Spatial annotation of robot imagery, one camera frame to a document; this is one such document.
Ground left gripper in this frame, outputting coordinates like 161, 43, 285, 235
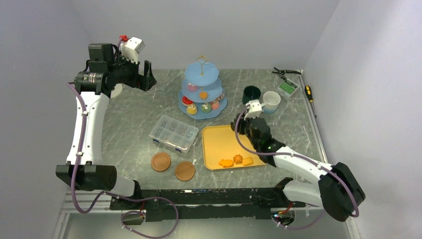
108, 51, 157, 91

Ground white chocolate drizzle donut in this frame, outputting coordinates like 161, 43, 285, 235
216, 92, 225, 101

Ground green cupcake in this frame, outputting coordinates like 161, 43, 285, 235
201, 103, 212, 114

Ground blue three-tier cake stand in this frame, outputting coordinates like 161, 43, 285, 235
178, 55, 227, 120

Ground flower shaped orange cookie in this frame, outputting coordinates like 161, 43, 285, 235
199, 91, 209, 100

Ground yellow cupcake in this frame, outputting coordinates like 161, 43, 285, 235
186, 104, 198, 115

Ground red donut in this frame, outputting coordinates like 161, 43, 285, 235
182, 96, 194, 106

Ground purple cupcake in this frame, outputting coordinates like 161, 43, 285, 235
187, 83, 199, 92

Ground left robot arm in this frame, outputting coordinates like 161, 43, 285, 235
56, 37, 157, 209

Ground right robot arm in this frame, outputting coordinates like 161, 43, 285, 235
230, 113, 366, 222

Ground white tape roll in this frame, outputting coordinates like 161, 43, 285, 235
110, 84, 123, 99

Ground square yellow cracker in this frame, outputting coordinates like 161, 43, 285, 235
242, 157, 254, 166

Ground white mug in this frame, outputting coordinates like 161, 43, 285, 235
262, 91, 281, 114

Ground yellow serving tray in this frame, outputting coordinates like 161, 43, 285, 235
202, 125, 266, 170

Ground dark green mug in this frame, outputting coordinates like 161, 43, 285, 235
242, 86, 261, 105

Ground green label plastic box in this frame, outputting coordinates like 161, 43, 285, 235
276, 77, 300, 100

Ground black pliers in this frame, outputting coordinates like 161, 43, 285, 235
272, 67, 302, 77

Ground yellow black screwdriver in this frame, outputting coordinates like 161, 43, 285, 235
305, 85, 317, 118

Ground clear plastic screw box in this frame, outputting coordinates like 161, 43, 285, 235
149, 115, 199, 153

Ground brown round coaster right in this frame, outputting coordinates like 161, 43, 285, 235
175, 161, 196, 181

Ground brown round coaster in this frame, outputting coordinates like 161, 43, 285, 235
151, 152, 171, 172
175, 161, 196, 181

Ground brown round coaster left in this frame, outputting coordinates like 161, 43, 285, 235
151, 152, 171, 172

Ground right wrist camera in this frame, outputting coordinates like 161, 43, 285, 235
244, 100, 266, 119

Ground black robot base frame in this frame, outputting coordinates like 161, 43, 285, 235
109, 188, 305, 222

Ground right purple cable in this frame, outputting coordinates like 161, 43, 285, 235
234, 107, 360, 231

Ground aluminium rail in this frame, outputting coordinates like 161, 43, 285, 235
61, 187, 351, 214

